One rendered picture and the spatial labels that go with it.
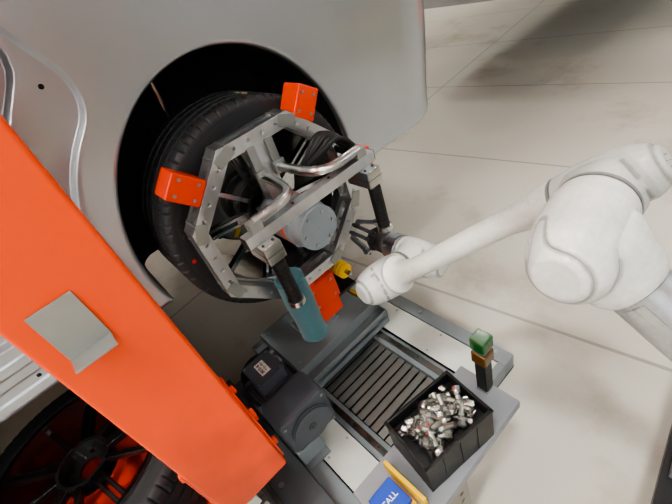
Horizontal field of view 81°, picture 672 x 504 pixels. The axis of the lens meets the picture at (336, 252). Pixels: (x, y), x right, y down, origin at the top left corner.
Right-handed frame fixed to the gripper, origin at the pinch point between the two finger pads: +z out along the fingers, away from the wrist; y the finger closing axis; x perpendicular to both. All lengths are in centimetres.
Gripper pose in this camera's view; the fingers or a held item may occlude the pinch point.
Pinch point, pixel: (347, 226)
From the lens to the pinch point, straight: 142.5
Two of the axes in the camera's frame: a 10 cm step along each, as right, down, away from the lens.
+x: -7.0, -1.2, -7.0
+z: -6.4, -3.2, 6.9
